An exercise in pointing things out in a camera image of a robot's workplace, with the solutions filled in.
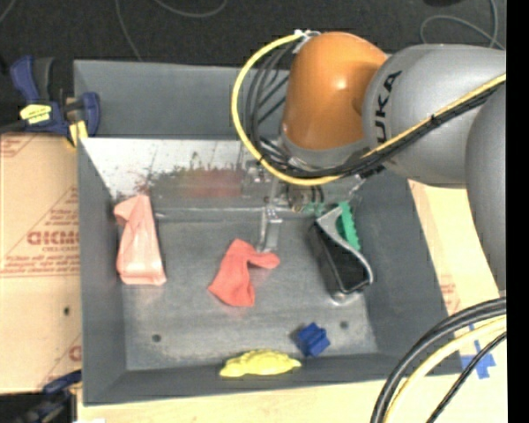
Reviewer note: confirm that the grey metal bin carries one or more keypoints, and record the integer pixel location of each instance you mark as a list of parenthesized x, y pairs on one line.
[(203, 324)]

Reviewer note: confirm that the pink cloth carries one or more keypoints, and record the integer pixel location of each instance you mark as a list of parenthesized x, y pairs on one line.
[(139, 245)]

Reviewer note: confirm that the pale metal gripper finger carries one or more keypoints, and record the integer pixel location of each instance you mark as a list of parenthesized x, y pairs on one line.
[(275, 234), (262, 232)]

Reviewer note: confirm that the blue toy block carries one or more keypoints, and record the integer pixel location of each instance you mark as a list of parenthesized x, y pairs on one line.
[(310, 339)]

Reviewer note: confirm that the brown cardboard board red print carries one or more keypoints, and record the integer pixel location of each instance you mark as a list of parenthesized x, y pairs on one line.
[(35, 254)]

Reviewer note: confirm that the green ribbed piece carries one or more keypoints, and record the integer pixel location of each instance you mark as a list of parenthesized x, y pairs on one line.
[(348, 227)]

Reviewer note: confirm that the yellow toy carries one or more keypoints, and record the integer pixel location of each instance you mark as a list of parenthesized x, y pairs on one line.
[(258, 364)]

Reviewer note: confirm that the red cloth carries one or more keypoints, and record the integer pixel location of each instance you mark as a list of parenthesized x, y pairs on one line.
[(236, 276)]

